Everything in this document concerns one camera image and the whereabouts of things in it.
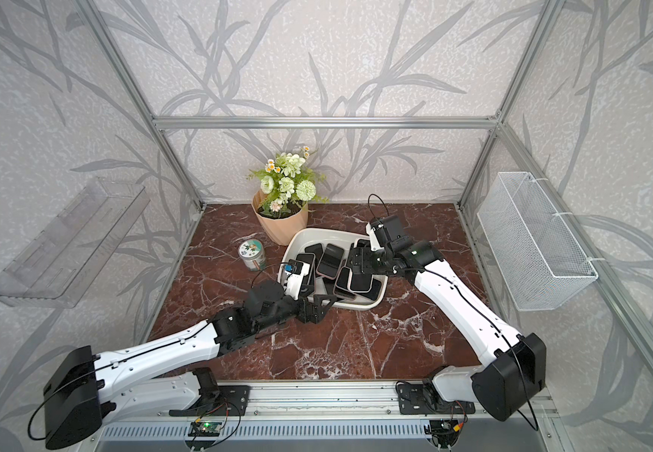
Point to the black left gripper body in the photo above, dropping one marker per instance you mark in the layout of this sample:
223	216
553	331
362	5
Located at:
304	315

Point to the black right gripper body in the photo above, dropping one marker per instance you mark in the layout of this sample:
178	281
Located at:
372	262

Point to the phone with pink case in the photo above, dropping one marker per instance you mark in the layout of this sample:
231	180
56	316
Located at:
308	281

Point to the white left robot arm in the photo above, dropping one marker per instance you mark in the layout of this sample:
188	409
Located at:
83	389

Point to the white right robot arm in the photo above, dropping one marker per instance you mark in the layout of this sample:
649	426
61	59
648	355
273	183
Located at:
512	366

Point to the phone pink case in box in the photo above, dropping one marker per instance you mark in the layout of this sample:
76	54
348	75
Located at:
331	262

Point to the large phone grey case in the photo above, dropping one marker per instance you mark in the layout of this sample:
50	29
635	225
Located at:
340	287

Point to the dark phone back of box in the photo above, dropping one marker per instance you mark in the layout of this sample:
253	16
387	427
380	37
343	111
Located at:
317	249

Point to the white plastic storage box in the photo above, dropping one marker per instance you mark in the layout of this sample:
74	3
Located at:
315	267

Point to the round tin with cartoon lid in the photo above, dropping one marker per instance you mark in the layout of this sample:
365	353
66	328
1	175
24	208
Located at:
252	254

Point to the beige flower pot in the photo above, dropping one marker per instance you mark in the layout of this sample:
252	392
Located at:
280	231

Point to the white and green artificial flowers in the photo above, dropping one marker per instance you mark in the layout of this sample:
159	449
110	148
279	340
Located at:
287	184

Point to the left circuit board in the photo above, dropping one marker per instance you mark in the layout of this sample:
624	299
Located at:
203	428

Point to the circuit board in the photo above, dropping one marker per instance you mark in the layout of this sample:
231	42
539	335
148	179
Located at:
203	428
443	428

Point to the right circuit board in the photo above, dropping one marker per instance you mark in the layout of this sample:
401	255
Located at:
443	428

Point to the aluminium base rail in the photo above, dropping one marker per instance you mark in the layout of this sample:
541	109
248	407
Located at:
308	410

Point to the white wire mesh basket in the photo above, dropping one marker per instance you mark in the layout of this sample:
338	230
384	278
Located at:
540	259

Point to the clear acrylic wall shelf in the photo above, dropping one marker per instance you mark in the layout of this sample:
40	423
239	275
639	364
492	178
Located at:
56	269

